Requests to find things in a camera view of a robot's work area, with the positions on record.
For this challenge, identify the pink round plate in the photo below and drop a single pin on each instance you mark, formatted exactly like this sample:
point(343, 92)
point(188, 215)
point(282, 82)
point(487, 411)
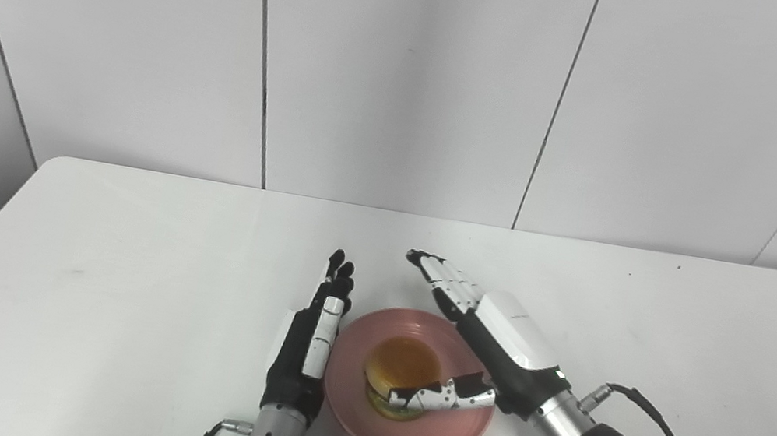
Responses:
point(431, 434)

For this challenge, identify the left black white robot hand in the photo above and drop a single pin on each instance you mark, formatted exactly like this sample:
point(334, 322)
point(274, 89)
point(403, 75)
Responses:
point(297, 361)

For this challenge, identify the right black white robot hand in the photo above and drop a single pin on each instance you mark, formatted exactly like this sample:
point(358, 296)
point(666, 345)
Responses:
point(509, 345)

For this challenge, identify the toy hamburger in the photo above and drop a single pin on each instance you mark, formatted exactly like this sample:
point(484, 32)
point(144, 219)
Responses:
point(403, 366)

